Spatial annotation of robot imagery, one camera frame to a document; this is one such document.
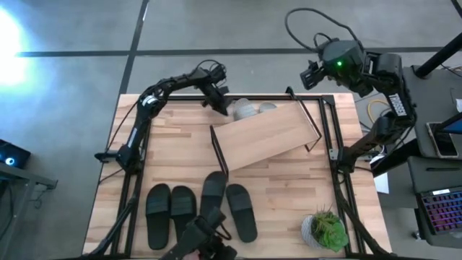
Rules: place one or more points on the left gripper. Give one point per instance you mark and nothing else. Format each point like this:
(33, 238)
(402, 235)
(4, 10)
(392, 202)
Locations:
(213, 86)

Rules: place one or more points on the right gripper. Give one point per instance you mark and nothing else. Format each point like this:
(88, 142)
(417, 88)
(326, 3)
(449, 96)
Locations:
(312, 76)

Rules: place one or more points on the grey rubber slide sandal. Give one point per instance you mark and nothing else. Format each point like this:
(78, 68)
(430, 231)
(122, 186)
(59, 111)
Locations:
(245, 110)
(268, 107)

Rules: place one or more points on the wooden shelf black metal frame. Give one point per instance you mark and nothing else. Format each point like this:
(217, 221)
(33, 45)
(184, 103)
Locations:
(267, 137)

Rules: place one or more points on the black rubber slide sandal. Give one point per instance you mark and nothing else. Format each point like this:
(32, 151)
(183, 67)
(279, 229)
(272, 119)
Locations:
(158, 224)
(213, 187)
(241, 213)
(183, 206)

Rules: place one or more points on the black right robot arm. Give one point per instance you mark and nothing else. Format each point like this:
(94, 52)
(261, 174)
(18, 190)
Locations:
(391, 72)

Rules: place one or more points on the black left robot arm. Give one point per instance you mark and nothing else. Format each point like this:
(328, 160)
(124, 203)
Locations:
(137, 133)

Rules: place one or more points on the black pole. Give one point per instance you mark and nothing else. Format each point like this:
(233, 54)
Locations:
(436, 57)

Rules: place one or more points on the white paper sheet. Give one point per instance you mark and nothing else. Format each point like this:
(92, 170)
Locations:
(382, 185)

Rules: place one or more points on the tablet with dark screen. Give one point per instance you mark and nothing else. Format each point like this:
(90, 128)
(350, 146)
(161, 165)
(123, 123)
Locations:
(442, 142)

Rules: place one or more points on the person's hand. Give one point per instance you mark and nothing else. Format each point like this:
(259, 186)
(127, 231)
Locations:
(192, 257)

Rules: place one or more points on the green plant in white pot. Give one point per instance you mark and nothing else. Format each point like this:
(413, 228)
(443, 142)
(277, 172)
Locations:
(326, 231)

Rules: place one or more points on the laptop with lit keyboard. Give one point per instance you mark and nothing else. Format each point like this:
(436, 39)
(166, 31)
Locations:
(444, 213)

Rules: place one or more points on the black box with blue light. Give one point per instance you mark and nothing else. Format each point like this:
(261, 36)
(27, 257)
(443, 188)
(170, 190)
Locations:
(18, 153)

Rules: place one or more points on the grey metal stand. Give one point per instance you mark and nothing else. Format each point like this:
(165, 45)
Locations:
(21, 175)

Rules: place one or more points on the black aluminium rig frame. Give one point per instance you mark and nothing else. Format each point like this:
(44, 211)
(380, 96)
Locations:
(180, 97)

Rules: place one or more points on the grey metal bracket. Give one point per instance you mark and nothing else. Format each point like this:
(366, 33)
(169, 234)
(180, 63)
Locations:
(334, 154)

